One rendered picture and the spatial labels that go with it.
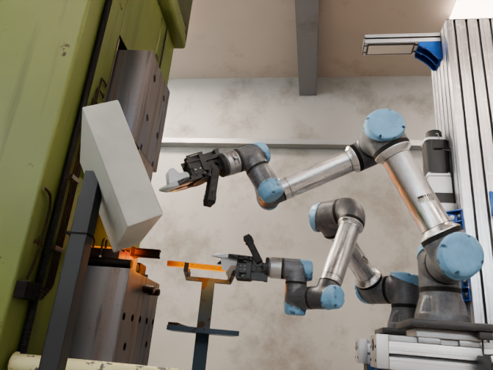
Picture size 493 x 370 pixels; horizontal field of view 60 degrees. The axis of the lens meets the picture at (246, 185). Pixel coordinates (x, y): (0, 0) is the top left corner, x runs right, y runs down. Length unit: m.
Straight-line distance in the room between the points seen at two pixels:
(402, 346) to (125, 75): 1.33
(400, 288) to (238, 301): 2.78
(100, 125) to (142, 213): 0.21
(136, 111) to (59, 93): 0.32
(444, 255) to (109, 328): 1.01
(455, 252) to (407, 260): 3.31
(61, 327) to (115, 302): 0.45
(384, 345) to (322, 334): 3.07
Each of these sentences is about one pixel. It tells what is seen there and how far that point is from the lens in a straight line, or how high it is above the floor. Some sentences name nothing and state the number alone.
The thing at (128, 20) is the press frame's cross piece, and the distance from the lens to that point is 1.97.
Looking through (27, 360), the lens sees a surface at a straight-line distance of 1.32.
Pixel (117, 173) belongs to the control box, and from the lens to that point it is 0.95.
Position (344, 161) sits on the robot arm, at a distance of 1.45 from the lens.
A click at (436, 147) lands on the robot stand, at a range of 1.80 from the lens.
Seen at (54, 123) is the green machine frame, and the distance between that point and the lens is 1.42.
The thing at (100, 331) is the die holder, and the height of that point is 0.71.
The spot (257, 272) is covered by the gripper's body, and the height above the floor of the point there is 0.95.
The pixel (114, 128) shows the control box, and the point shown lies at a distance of 0.98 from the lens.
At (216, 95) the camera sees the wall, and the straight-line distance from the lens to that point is 5.33.
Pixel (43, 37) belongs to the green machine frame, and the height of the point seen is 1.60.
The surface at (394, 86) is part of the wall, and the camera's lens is 5.31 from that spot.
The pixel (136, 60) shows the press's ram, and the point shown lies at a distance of 1.80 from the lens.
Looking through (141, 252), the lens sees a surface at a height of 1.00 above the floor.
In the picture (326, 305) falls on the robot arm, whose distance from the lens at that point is 1.44.
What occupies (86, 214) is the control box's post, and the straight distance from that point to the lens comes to 1.08.
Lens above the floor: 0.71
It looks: 20 degrees up
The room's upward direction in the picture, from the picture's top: 5 degrees clockwise
